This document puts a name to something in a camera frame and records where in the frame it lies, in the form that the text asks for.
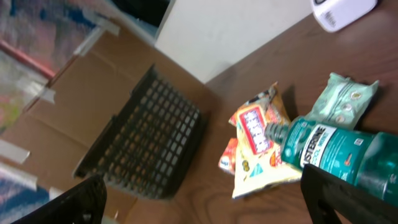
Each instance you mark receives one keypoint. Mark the yellow white chips bag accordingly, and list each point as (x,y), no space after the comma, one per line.
(258,162)

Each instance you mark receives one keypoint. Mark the pale green wipes pack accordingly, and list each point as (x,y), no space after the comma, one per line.
(343,102)

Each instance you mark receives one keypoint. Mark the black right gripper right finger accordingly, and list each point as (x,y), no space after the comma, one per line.
(326,196)

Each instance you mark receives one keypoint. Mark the small orange snack packet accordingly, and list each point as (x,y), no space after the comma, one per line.
(227,161)

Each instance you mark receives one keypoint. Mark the grey plastic mesh basket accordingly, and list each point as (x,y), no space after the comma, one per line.
(147,148)

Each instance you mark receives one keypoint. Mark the white barcode scanner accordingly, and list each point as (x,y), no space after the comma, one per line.
(334,15)

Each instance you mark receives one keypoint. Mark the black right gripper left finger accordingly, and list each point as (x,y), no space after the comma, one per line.
(82,204)

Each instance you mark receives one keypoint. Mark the teal blue packet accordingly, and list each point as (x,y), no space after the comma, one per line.
(367,161)

